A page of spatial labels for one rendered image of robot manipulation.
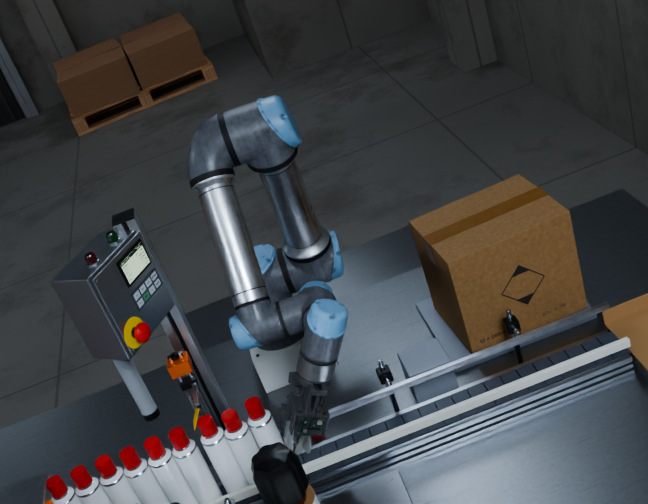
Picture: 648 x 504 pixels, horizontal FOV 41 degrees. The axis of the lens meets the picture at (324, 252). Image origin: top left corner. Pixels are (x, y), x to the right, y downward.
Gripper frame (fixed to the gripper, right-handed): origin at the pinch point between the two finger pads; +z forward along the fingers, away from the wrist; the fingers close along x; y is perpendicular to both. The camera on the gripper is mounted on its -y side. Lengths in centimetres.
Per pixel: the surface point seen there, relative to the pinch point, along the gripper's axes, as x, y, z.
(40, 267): -67, -350, 146
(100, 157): -36, -505, 129
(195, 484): -19.5, 2.6, 8.1
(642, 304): 78, -12, -35
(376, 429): 18.1, -2.0, -4.1
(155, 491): -27.3, 2.3, 10.5
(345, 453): 9.8, 4.8, -2.8
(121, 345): -37.8, 1.1, -23.1
